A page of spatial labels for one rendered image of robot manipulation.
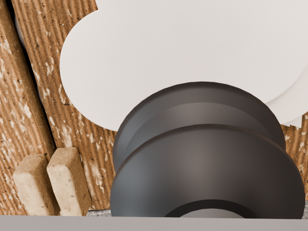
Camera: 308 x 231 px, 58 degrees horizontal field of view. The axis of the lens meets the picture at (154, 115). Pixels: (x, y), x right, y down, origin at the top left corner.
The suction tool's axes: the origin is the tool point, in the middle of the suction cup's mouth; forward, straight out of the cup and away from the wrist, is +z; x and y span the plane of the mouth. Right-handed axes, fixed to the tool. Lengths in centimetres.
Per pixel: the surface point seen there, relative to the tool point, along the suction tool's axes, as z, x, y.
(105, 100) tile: 9.0, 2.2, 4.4
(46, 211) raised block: 9.9, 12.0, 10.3
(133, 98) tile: 9.0, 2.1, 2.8
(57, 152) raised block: 11.5, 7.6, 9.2
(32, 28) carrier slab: 12.4, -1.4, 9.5
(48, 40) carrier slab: 12.4, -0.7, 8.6
